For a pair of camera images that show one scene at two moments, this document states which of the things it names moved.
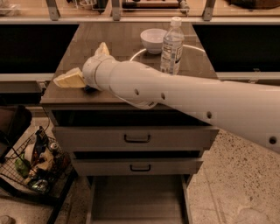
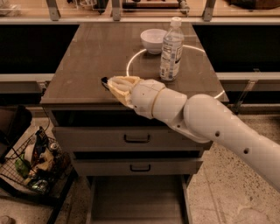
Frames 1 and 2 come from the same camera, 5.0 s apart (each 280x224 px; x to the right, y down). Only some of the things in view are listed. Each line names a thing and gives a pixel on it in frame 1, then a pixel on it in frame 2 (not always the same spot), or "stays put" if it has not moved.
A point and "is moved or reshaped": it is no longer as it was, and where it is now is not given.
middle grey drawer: [136, 166] stays put
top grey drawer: [134, 137] stays put
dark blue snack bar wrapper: [88, 88] is moved or reshaped
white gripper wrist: [89, 71] -> [144, 97]
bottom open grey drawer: [137, 199] stays put
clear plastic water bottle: [172, 47] stays put
